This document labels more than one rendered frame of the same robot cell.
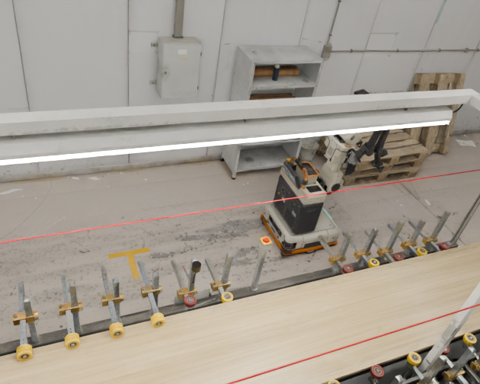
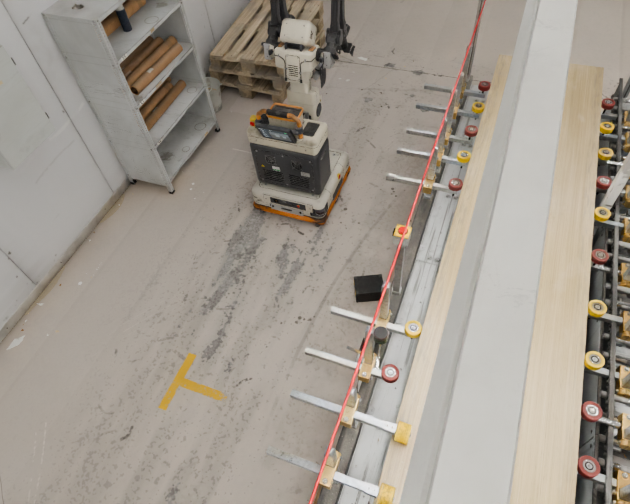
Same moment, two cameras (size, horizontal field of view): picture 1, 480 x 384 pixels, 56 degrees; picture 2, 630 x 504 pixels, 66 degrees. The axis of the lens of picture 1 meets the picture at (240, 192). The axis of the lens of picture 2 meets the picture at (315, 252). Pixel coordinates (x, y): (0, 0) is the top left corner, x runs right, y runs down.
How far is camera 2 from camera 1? 1.63 m
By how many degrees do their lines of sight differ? 28
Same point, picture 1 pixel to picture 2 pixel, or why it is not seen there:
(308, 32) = not seen: outside the picture
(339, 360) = (567, 279)
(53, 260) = (108, 482)
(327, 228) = (336, 161)
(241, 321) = not seen: hidden behind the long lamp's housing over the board
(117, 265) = (184, 406)
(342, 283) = (471, 202)
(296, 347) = not seen: hidden behind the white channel
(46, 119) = (499, 479)
